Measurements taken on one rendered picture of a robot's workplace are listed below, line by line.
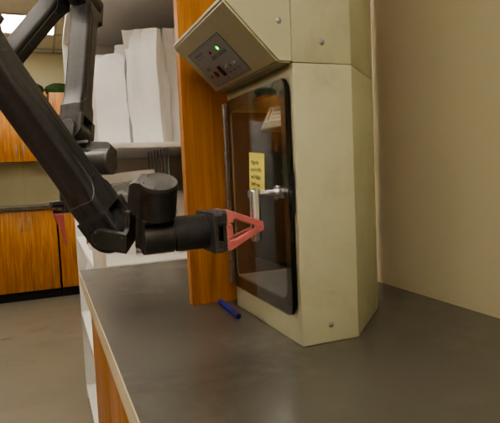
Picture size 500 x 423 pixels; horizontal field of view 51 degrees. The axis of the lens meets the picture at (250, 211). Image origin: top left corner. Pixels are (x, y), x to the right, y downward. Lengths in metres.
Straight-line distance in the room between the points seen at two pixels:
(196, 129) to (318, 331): 0.53
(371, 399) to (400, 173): 0.73
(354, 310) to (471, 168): 0.41
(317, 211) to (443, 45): 0.53
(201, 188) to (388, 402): 0.66
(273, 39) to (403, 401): 0.56
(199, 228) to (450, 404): 0.43
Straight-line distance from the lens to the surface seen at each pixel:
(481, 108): 1.15
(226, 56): 0.98
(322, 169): 0.88
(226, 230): 0.84
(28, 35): 1.45
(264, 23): 0.87
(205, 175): 1.19
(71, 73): 1.32
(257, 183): 0.98
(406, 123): 1.32
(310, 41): 0.90
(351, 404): 0.72
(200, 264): 1.20
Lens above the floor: 1.24
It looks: 4 degrees down
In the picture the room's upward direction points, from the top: 3 degrees counter-clockwise
